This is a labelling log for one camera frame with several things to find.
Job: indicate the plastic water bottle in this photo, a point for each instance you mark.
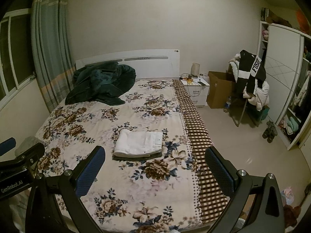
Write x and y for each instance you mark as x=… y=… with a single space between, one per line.
x=227 y=104

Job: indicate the dark green quilt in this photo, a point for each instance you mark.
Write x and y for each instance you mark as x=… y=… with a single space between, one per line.
x=103 y=82

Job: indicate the white headboard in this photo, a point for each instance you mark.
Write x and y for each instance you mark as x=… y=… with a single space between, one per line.
x=148 y=64

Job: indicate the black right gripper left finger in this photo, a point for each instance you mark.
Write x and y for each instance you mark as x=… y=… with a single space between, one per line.
x=43 y=213

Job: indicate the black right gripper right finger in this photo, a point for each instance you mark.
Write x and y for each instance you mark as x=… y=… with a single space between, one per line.
x=266 y=213

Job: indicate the white wardrobe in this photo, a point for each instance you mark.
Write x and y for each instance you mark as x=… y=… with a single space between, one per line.
x=285 y=53

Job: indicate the white framed window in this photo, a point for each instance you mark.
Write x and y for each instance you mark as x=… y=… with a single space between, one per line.
x=17 y=65

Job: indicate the green striped curtain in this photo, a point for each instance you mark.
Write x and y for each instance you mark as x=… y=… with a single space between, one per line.
x=54 y=66

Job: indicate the beige jar on nightstand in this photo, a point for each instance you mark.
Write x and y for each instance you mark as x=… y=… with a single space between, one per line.
x=195 y=69

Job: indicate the chair with piled clothes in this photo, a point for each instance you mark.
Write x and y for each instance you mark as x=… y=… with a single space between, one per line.
x=255 y=106

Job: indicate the dark shoes pair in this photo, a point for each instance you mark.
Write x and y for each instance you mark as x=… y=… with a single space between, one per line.
x=270 y=132

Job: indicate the floral bed blanket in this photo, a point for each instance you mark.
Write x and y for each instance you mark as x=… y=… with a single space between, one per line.
x=154 y=178

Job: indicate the black white jacket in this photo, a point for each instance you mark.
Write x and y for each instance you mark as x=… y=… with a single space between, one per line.
x=251 y=73

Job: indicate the white nightstand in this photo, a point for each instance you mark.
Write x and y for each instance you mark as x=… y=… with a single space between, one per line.
x=197 y=88

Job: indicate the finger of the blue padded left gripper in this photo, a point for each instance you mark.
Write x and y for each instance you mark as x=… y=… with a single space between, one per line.
x=7 y=146

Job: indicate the brown cardboard box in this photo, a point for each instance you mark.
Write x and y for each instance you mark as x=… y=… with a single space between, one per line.
x=221 y=86

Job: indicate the white pants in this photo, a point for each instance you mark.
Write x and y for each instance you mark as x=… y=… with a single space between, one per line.
x=138 y=143

